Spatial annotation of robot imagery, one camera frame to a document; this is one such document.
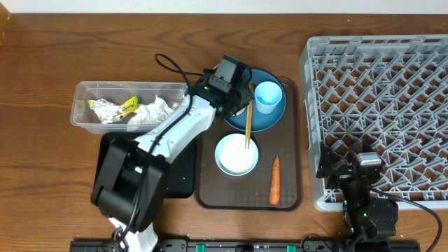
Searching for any dark blue plate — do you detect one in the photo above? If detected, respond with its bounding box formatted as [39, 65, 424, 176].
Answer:
[225, 69, 286, 132]

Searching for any brown serving tray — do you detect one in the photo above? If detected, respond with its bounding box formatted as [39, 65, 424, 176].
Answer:
[195, 78, 303, 211]

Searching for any crumpled white tissue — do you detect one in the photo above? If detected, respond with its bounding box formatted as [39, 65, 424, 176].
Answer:
[126, 95, 174, 125]

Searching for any light blue rice bowl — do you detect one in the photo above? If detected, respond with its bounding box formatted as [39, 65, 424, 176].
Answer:
[214, 134, 259, 176]

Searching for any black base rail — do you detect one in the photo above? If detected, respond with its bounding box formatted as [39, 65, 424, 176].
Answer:
[69, 239, 421, 252]

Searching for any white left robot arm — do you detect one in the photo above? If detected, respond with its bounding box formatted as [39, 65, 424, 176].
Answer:
[90, 55, 253, 251]

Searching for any black waste tray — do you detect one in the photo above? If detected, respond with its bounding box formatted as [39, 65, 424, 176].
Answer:
[94, 132, 197, 198]

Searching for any light blue cup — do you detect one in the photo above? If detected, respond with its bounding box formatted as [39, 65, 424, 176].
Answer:
[254, 81, 283, 114]

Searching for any orange carrot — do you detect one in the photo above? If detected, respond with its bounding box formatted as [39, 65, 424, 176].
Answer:
[269, 156, 281, 205]

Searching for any grey dishwasher rack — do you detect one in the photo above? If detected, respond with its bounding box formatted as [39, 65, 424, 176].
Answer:
[299, 34, 447, 211]

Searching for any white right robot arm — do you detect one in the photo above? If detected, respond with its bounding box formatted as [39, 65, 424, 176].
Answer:
[316, 142, 398, 242]

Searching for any pink cup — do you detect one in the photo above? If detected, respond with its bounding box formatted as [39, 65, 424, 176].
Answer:
[234, 108, 246, 116]

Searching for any crumpled aluminium foil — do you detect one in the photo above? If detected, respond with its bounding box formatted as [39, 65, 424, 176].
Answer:
[88, 99, 121, 124]

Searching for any yellow snack wrapper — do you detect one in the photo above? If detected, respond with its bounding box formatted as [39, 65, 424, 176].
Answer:
[117, 96, 139, 115]

